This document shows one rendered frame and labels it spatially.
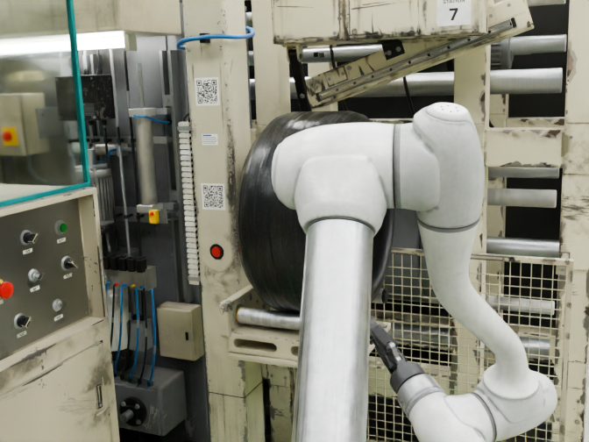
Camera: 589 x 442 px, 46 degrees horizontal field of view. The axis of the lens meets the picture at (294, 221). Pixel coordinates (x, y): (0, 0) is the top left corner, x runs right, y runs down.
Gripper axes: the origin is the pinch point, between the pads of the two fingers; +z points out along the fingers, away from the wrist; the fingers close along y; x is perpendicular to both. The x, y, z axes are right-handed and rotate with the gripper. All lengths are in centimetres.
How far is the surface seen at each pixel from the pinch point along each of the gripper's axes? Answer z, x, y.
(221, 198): 57, -16, -8
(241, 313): 35.7, -23.8, 14.3
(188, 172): 68, -20, -14
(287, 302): 24.6, -12.3, 7.2
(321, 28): 77, 31, -35
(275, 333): 27.4, -17.9, 18.5
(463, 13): 50, 61, -36
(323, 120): 43, 14, -28
